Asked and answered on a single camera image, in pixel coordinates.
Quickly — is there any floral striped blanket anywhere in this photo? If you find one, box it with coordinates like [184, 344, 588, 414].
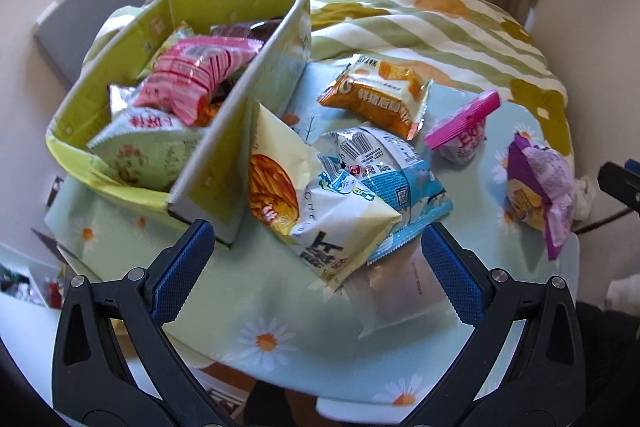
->
[82, 0, 576, 158]

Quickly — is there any daisy print tablecloth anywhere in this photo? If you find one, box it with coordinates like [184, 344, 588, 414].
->
[45, 62, 582, 409]

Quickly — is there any white cloth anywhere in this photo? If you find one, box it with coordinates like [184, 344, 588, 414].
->
[604, 274, 640, 309]

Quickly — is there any pink lidded jelly cup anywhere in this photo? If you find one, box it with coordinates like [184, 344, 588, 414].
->
[423, 89, 502, 166]

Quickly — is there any silver foil snack packet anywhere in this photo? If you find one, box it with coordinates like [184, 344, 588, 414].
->
[107, 82, 146, 120]

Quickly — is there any grey headboard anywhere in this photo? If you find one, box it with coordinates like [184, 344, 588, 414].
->
[33, 0, 177, 90]

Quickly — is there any translucent plastic packet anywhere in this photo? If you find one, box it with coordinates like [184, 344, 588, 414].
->
[345, 247, 452, 339]

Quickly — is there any blue white snack packet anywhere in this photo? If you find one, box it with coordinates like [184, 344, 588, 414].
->
[309, 125, 455, 267]

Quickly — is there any dark purple snack packet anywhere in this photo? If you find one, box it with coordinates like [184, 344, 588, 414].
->
[209, 17, 289, 44]

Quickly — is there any pink striped snack packet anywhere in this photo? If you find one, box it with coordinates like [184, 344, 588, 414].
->
[133, 34, 264, 127]

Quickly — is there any dark cloth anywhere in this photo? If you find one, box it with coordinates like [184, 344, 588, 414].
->
[574, 301, 640, 359]

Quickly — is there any purple snack packet yellow picture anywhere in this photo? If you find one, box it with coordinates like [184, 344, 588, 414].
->
[502, 131, 576, 262]

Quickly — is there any orange snack packet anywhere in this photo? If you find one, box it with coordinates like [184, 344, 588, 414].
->
[317, 54, 434, 142]

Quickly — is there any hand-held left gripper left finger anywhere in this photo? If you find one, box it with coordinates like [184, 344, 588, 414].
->
[50, 218, 226, 427]

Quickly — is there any crumpled white plastic bag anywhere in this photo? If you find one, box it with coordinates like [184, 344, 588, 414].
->
[573, 175, 596, 221]

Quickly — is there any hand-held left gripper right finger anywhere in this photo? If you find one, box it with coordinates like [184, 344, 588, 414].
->
[400, 222, 589, 427]

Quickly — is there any yellow white chips packet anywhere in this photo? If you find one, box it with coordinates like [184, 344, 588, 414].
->
[247, 100, 404, 292]

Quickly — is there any green cardboard box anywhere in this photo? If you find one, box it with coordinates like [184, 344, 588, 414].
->
[45, 0, 314, 251]

